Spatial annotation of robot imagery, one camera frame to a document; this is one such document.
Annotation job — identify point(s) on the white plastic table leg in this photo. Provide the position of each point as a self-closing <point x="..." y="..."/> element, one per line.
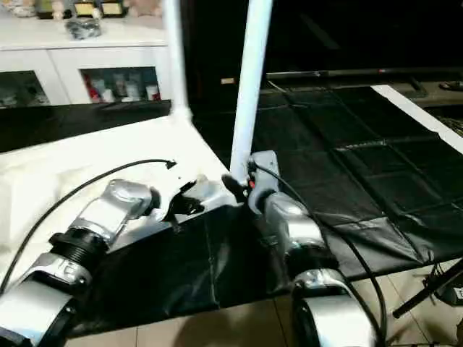
<point x="177" y="58"/>
<point x="249" y="72"/>

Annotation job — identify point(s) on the white plastic table top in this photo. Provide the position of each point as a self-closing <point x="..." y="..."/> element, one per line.
<point x="72" y="166"/>

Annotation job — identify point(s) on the black work mat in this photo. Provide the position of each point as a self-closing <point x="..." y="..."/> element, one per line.
<point x="347" y="181"/>

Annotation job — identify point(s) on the small gold label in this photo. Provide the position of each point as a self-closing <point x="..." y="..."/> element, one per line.
<point x="228" y="81"/>

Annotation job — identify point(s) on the red bottle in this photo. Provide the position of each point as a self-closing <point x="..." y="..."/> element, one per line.
<point x="92" y="88"/>

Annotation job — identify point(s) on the black flat bar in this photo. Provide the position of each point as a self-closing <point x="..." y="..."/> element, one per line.
<point x="362" y="73"/>

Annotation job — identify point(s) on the white board strip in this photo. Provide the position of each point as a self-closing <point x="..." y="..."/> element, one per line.
<point x="419" y="116"/>

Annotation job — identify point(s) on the white cabinet with glass doors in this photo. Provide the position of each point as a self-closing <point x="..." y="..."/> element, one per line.
<point x="72" y="50"/>

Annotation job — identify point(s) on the black bundle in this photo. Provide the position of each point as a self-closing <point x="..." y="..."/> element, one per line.
<point x="83" y="29"/>

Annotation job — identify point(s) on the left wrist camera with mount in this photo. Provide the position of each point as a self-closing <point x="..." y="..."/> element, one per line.
<point x="168" y="195"/>

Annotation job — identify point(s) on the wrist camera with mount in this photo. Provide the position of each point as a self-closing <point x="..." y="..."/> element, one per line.
<point x="264" y="166"/>
<point x="168" y="195"/>

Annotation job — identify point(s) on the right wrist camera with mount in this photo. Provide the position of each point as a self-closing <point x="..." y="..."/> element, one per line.
<point x="264" y="166"/>

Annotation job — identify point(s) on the black metal frame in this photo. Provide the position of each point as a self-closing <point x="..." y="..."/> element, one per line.
<point x="430" y="285"/>

